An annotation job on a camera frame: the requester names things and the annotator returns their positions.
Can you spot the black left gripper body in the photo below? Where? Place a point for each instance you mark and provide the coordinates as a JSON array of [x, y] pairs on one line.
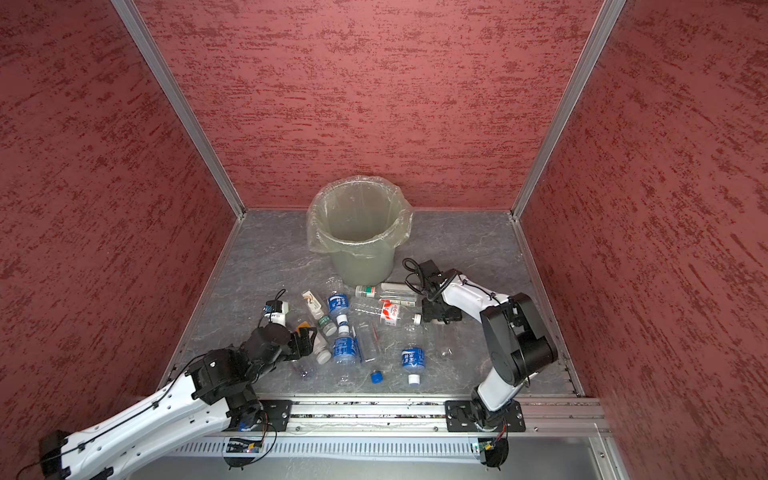
[[293, 351]]

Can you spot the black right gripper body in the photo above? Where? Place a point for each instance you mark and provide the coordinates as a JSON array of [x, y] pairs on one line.
[[440, 310]]

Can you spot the red white label bottle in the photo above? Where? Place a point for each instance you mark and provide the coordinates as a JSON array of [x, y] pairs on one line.
[[386, 311]]

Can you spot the small blue label bottle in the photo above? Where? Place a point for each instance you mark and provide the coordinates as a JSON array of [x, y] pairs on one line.
[[413, 362]]

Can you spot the blue cap clear bottle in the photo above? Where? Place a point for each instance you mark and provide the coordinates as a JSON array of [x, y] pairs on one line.
[[370, 351]]

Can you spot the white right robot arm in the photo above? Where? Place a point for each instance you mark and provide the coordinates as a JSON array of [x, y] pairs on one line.
[[518, 341]]

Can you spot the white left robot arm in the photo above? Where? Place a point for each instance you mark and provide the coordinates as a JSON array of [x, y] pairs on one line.
[[214, 393]]

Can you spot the blue label bottle near bin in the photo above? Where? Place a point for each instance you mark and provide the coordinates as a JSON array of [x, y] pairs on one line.
[[338, 300]]

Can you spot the grey mesh waste bin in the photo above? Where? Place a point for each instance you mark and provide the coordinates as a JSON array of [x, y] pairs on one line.
[[360, 252]]

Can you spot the clear plastic bin liner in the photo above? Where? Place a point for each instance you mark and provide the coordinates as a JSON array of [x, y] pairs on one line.
[[360, 216]]

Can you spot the yellow label tea bottle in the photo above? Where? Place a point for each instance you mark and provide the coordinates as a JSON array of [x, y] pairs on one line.
[[322, 353]]

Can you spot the crane label clear bottle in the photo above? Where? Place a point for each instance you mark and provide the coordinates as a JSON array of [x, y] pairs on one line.
[[314, 306]]

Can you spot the Pocari Sweat blue bottle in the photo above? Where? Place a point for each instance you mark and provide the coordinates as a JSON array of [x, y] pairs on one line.
[[345, 355]]

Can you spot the green band square bottle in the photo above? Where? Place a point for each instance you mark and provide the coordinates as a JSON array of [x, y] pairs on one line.
[[398, 293]]

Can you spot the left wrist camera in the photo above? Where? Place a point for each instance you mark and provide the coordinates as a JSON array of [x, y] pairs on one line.
[[275, 311]]

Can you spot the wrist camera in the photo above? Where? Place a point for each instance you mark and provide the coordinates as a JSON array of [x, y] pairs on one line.
[[428, 271], [275, 311]]

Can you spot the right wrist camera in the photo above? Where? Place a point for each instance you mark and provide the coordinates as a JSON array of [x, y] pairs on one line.
[[428, 271]]

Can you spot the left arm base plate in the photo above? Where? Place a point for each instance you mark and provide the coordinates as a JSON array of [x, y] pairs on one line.
[[273, 412]]

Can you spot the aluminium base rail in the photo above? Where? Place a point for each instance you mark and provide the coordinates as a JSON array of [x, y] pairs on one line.
[[424, 416]]

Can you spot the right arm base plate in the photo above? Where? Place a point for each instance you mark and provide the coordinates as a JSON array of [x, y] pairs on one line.
[[472, 416]]

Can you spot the white perforated cable duct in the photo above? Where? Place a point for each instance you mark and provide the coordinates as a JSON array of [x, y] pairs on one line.
[[448, 449]]

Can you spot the right aluminium corner post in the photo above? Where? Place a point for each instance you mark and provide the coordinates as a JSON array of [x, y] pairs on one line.
[[602, 28]]

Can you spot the aluminium corner post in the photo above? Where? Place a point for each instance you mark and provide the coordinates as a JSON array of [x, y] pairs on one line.
[[131, 18], [602, 28]]

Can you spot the left aluminium corner post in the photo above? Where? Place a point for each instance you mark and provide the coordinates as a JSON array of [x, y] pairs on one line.
[[131, 18]]

